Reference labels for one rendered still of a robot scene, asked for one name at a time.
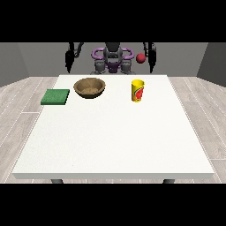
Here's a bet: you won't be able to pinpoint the brown wooden bowl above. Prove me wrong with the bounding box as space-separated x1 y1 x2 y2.
72 77 107 100

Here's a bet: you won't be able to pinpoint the green square pad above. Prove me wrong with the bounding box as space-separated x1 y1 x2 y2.
40 88 71 106

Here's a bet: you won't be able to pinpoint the small red ball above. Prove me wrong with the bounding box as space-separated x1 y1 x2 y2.
136 53 147 64

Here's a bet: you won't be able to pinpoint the yellow cup with melon print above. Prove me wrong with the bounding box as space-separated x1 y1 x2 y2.
131 79 146 103

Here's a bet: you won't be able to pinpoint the grey robot trunk purple rings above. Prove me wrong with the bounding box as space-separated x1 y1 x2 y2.
90 42 137 75

